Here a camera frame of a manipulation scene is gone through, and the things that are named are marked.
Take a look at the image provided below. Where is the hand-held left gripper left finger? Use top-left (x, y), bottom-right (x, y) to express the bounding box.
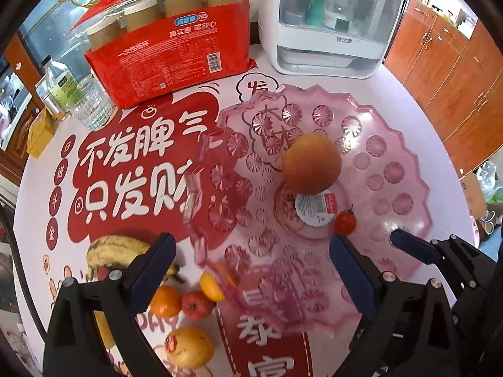
top-left (42, 232), bottom-right (177, 377)

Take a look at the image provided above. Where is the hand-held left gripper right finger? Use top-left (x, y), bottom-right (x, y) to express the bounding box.
top-left (329, 235), bottom-right (458, 377)

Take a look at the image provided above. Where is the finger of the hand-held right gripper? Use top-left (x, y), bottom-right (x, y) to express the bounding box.
top-left (390, 229), bottom-right (466, 281)

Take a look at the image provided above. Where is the orange mandarin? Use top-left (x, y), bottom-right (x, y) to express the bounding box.
top-left (150, 285), bottom-right (182, 319)

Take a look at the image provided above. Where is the spotted yellow banana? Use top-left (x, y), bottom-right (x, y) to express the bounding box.
top-left (86, 236), bottom-right (185, 283)

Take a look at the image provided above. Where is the small red apple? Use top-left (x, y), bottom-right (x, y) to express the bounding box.
top-left (181, 291), bottom-right (215, 320)

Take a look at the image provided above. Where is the cherry tomato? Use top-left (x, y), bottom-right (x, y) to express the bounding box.
top-left (334, 204), bottom-right (357, 235)

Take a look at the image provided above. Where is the small yellow-orange citrus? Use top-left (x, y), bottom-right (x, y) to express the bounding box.
top-left (200, 262), bottom-right (237, 303)

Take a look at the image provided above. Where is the yellow pear with sticker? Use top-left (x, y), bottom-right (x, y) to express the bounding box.
top-left (164, 326), bottom-right (216, 369)

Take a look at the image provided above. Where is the pink glass fruit plate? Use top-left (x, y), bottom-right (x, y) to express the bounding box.
top-left (183, 84), bottom-right (433, 336)

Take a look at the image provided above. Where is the large orange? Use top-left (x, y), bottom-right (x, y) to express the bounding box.
top-left (282, 133), bottom-right (342, 196)

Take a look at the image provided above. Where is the cardboard box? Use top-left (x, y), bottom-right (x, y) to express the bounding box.
top-left (458, 171), bottom-right (488, 218)

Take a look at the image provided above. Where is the clear plastic bag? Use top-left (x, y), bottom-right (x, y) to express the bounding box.
top-left (475, 161), bottom-right (500, 205)

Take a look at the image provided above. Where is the red and white printed tablecloth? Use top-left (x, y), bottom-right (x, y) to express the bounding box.
top-left (12, 43), bottom-right (480, 377)

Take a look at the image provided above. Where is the wooden cabinet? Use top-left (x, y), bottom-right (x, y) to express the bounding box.
top-left (383, 0), bottom-right (503, 177)

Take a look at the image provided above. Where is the clear glass tumbler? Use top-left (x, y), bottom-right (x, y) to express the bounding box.
top-left (73, 74), bottom-right (114, 130)

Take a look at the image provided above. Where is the yellow box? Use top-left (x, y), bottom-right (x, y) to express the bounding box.
top-left (27, 108), bottom-right (56, 160)

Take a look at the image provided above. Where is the clear bottle with green label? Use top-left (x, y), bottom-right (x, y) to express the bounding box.
top-left (37, 59), bottom-right (79, 122)

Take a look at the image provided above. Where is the red pack of paper cups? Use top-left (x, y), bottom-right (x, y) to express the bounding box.
top-left (84, 0), bottom-right (258, 110)

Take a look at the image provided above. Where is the white sterilizer cabinet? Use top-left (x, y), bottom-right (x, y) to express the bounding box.
top-left (257, 0), bottom-right (405, 81)

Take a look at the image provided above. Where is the glass door with gold ornament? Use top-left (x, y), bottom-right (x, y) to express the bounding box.
top-left (19, 0), bottom-right (130, 83)

